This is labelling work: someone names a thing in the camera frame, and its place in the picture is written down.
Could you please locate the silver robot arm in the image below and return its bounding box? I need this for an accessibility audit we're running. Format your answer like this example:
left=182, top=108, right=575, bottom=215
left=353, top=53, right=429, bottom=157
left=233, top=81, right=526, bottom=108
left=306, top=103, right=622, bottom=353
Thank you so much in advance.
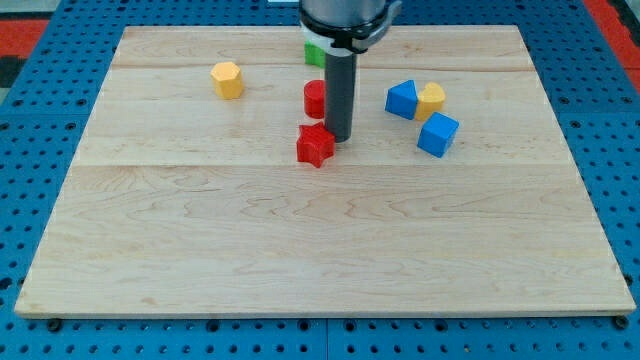
left=299, top=0, right=402, bottom=57

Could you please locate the red star block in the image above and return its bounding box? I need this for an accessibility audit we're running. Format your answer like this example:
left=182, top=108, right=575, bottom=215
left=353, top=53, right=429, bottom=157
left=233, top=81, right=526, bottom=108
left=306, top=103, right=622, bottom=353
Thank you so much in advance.
left=296, top=122, right=335, bottom=168

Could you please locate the red cylinder block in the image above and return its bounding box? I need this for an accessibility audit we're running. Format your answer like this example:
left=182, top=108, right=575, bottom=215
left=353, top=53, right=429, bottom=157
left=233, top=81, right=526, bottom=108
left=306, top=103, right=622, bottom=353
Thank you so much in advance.
left=303, top=79, right=325, bottom=119

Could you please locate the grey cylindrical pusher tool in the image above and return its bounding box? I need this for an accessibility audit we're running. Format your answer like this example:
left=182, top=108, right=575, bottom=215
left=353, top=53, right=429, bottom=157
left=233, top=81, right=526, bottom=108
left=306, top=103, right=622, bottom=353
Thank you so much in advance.
left=324, top=54, right=357, bottom=143

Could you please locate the blue triangle block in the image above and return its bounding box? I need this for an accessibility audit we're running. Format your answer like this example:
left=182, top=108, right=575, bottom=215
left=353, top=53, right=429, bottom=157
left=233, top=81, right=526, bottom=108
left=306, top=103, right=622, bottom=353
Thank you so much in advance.
left=385, top=80, right=418, bottom=120

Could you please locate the blue cube block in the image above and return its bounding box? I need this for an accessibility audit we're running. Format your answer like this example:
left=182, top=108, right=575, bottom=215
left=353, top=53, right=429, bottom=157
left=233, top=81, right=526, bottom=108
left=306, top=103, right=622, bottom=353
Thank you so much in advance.
left=417, top=112, right=459, bottom=158

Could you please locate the green block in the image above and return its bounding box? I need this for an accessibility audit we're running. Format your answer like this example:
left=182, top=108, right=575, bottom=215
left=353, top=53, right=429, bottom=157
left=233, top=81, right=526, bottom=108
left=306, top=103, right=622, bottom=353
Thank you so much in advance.
left=304, top=41, right=325, bottom=69

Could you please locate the yellow hexagon block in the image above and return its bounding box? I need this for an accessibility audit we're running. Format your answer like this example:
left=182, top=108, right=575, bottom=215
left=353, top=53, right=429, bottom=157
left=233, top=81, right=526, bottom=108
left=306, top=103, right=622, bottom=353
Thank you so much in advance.
left=210, top=62, right=244, bottom=100

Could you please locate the yellow heart block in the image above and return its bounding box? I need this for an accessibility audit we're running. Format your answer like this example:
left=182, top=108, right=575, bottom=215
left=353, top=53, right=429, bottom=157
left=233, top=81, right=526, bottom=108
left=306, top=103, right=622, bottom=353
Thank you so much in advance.
left=414, top=82, right=446, bottom=121

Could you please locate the light wooden board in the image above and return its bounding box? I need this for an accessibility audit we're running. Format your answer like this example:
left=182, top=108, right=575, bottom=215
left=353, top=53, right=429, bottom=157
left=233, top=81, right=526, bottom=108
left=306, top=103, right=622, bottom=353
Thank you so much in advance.
left=15, top=26, right=636, bottom=319

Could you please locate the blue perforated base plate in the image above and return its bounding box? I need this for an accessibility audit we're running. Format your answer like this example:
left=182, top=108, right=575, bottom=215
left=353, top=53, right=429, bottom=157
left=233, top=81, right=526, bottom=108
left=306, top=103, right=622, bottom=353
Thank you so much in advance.
left=1, top=1, right=639, bottom=359

